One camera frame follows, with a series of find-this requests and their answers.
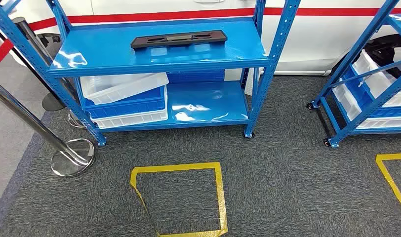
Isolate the chrome stanchion with chrome base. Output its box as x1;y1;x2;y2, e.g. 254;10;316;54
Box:
12;17;86;130
0;78;96;178

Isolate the blue cross-braced shelf rack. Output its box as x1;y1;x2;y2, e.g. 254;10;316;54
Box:
307;0;401;149

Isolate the blue ribbed plastic crate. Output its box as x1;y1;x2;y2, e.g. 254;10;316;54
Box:
167;69;226;84

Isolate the blue metal shelf rack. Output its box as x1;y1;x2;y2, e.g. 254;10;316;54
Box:
0;0;301;147

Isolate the white car with red stripe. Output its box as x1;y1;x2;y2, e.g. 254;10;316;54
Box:
10;0;401;77

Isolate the black car wheel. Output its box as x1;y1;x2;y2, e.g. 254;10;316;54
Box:
364;34;401;79

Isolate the long black plastic part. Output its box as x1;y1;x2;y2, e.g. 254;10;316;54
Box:
130;30;228;50

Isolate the white ribbed plastic crate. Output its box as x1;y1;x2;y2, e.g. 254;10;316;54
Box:
244;68;265;96

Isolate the yellow floor tape square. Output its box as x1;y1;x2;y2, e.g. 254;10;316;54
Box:
375;153;401;220
130;161;229;237

